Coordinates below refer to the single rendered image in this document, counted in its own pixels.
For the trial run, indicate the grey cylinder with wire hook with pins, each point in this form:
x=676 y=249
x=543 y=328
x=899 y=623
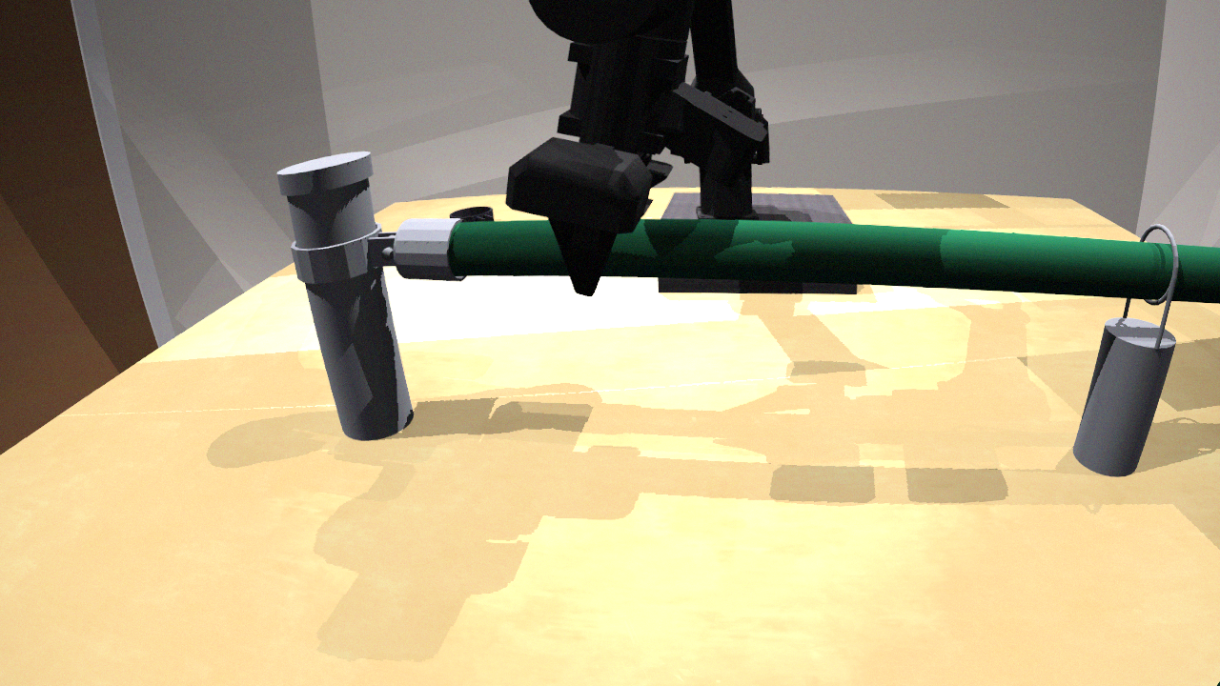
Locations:
x=1130 y=372

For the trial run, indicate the grey metal post with cap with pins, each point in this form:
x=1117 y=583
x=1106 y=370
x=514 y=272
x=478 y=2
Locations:
x=330 y=203

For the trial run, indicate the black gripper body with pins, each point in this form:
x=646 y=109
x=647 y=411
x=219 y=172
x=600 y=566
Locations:
x=601 y=182

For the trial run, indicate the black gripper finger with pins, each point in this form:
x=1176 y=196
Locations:
x=659 y=171
x=584 y=252

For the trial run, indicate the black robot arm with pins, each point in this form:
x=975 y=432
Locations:
x=713 y=123

